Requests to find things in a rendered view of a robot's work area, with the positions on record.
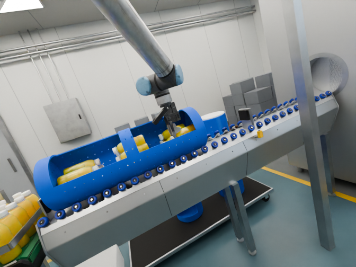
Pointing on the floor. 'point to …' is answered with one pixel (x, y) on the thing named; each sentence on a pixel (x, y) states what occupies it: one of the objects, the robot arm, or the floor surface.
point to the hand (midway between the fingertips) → (172, 136)
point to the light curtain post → (308, 117)
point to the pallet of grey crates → (250, 97)
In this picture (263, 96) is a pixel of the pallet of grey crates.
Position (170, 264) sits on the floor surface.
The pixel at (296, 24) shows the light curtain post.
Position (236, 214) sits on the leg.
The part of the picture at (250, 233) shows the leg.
